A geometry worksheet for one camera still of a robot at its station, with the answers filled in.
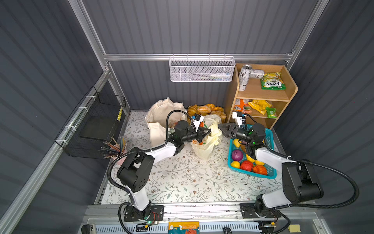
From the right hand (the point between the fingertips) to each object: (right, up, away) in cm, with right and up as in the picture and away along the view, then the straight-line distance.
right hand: (219, 130), depth 75 cm
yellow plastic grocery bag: (-7, -10, 0) cm, 12 cm away
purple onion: (+14, -16, +13) cm, 25 cm away
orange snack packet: (+18, +15, +21) cm, 32 cm away
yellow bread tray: (+5, +17, +44) cm, 47 cm away
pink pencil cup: (-59, -13, +10) cm, 62 cm away
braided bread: (-14, +14, +40) cm, 45 cm away
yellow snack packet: (+32, +16, +21) cm, 42 cm away
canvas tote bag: (-38, +7, +21) cm, 44 cm away
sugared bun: (-4, +15, +37) cm, 40 cm away
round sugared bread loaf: (+9, +10, +31) cm, 34 cm away
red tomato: (+17, -20, +7) cm, 28 cm away
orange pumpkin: (+25, -23, +6) cm, 34 cm away
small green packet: (+38, +11, +18) cm, 43 cm away
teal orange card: (-18, -47, -6) cm, 51 cm away
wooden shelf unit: (+31, +23, +13) cm, 41 cm away
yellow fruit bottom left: (+12, -21, +11) cm, 26 cm away
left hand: (-3, 0, +6) cm, 7 cm away
